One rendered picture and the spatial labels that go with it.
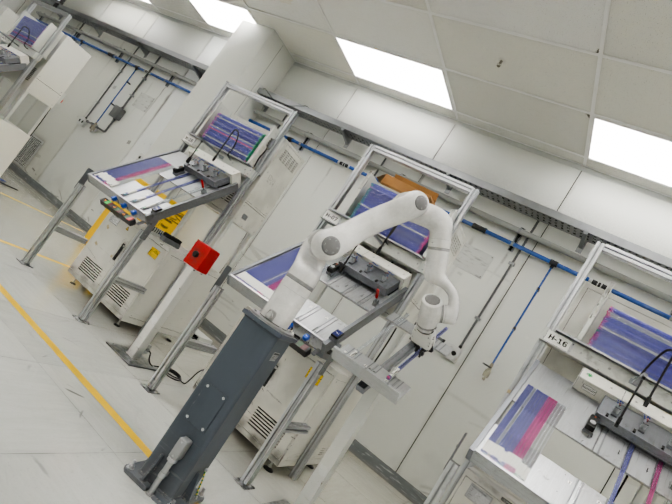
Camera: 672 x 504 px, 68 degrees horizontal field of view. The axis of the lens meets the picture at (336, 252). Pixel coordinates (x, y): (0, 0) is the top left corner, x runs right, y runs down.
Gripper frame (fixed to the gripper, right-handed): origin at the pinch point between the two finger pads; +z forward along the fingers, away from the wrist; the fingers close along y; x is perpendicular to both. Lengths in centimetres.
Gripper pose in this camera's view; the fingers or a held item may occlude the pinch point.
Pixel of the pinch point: (419, 351)
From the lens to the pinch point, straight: 228.2
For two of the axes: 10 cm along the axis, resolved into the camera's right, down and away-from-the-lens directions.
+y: -7.5, -4.4, 4.8
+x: -6.5, 4.3, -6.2
